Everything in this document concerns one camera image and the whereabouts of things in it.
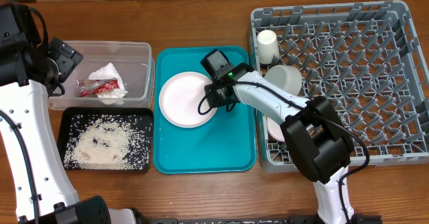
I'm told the red foil wrapper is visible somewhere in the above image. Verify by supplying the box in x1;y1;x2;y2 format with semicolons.
75;78;119;97

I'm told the large pink plate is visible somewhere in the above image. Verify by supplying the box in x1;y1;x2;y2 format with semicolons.
158;72;217;128

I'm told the white napkin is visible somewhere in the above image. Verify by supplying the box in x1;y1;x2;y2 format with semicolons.
88;62;128;105

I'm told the grey bowl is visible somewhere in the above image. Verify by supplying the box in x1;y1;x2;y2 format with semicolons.
264;65;302;95

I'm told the cream cup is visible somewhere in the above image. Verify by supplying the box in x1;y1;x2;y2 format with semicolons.
257;30;280;64

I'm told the white rice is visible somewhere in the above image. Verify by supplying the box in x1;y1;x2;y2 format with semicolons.
63;113;152;170

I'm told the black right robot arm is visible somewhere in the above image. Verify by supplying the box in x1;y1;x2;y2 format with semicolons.
200;49;354;223

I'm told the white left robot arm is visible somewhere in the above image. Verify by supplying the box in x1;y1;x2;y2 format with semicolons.
1;4;145;223

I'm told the clear plastic waste bin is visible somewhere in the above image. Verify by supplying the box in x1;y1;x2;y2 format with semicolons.
48;40;154;110

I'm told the teal serving tray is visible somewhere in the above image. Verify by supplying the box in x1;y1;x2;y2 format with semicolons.
153;47;257;174

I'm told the black tray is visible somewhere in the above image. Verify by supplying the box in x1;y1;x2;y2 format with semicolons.
56;106;154;171

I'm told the grey dish rack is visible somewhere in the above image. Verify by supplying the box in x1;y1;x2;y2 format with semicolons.
249;1;428;166

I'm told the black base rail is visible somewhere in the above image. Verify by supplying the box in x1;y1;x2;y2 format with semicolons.
145;214;383;224

